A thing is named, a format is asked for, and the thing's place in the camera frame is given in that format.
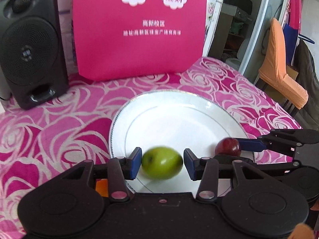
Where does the green apple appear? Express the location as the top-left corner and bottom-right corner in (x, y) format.
(141, 147), (183, 180)

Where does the white round plate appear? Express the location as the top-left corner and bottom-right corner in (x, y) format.
(109, 89), (255, 195)

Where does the black speaker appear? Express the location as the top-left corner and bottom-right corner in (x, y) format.
(1, 0), (69, 110)

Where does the dark hanging coat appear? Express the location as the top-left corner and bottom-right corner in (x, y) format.
(294, 40), (318, 131)

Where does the pink rose tablecloth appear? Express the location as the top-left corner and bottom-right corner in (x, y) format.
(1, 58), (299, 238)

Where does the magenta tote bag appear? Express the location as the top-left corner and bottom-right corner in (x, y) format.
(72, 0), (207, 81)

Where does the dark red plum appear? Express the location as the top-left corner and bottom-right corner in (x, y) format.
(215, 137), (241, 157)

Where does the orange covered chair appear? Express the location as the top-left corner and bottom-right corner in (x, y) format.
(255, 18), (309, 117)

